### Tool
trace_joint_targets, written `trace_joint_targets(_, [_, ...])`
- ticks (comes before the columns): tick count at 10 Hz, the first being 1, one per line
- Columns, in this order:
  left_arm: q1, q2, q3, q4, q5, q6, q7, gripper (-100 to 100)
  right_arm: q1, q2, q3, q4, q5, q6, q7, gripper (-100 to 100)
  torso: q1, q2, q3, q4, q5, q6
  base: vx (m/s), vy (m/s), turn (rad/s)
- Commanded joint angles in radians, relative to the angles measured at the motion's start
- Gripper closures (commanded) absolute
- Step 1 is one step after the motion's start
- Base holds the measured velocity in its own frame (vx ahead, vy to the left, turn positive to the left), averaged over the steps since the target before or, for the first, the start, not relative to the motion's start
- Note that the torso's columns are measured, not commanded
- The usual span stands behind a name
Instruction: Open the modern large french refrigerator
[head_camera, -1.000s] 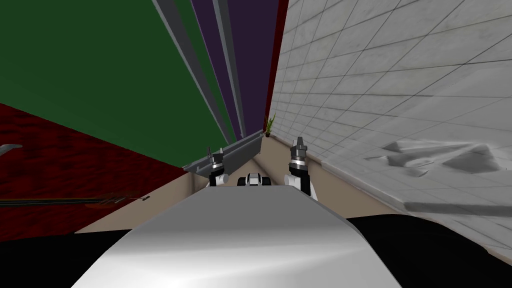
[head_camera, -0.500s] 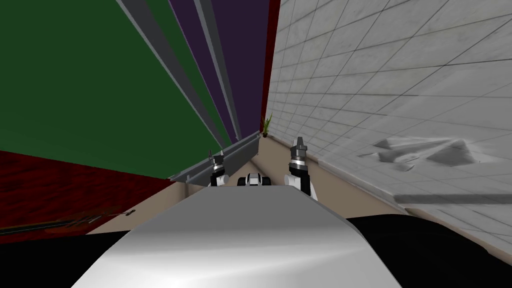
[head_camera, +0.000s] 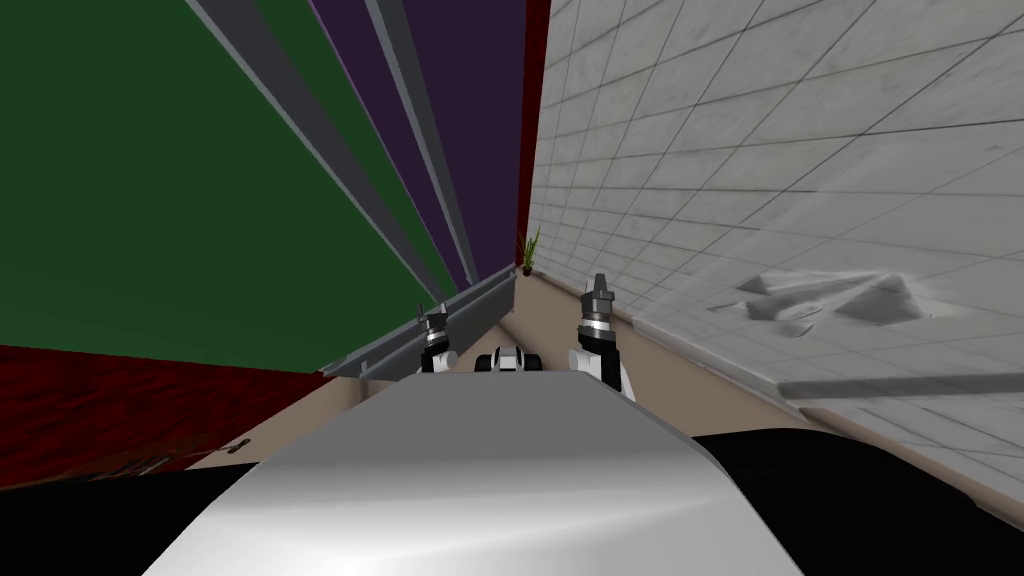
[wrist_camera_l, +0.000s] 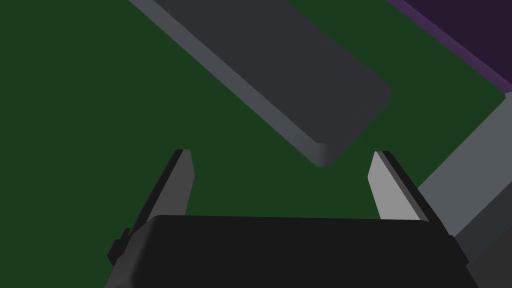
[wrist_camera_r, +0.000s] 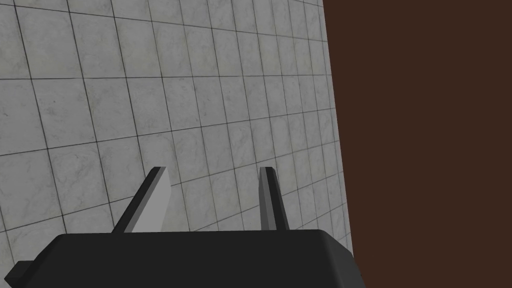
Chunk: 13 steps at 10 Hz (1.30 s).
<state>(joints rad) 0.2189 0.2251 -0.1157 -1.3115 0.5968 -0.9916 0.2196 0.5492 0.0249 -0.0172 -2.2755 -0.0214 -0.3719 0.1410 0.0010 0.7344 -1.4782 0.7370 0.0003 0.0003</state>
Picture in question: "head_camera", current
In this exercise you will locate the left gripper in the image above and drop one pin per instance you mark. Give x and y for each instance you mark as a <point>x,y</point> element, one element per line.
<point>437,325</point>

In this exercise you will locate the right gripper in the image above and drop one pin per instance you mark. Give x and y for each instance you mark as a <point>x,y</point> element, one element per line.
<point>598,305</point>

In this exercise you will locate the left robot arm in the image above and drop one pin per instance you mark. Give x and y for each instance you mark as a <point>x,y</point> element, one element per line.
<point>88,528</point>

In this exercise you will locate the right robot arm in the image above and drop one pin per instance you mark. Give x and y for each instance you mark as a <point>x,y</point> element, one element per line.
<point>848,512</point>

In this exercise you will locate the green potted plant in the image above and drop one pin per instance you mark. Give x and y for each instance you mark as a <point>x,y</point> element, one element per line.
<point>529,252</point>

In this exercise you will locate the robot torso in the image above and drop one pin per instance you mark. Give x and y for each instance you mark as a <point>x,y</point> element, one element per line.
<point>480,480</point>

